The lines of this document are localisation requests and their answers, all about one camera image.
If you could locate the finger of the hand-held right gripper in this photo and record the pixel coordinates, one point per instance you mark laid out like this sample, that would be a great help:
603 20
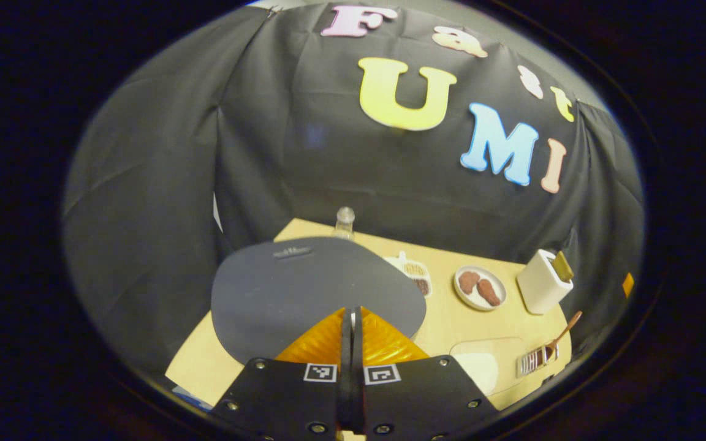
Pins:
627 285

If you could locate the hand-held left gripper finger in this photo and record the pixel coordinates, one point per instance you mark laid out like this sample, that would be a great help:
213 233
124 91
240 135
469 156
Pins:
346 367
358 367

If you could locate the dark brown wooden spoon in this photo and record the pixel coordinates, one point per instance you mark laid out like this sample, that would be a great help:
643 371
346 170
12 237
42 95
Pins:
564 334

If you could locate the black silver rice cooker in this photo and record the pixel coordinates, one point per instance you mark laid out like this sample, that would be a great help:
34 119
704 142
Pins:
304 288

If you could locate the white rice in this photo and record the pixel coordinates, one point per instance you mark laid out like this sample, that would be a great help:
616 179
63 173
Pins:
478 370

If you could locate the clear ribbed chopstick holder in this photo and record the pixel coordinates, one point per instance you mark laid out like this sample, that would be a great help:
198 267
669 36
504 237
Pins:
527 364

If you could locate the brown toast slice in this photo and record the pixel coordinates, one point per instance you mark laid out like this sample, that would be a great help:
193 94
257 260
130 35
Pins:
562 266

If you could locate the white toaster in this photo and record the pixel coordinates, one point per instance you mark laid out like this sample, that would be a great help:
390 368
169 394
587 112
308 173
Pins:
540 288

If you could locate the dark brown beans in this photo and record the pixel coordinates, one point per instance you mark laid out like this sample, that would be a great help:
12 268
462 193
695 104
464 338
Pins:
422 286

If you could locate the white divided dish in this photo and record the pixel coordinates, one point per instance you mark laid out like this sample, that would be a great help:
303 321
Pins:
399 263

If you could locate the yellow soybeans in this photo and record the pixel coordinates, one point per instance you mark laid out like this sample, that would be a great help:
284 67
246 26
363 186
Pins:
414 268

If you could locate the white round plate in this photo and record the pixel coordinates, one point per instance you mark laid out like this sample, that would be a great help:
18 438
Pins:
497 283

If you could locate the red-brown meat piece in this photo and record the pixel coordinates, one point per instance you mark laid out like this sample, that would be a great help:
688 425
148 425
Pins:
468 282
489 293

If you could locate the clear glass tray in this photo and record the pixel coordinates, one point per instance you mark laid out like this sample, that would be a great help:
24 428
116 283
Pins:
509 361

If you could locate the small clear glass bottle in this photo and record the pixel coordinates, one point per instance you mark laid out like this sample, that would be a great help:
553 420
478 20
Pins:
344 223

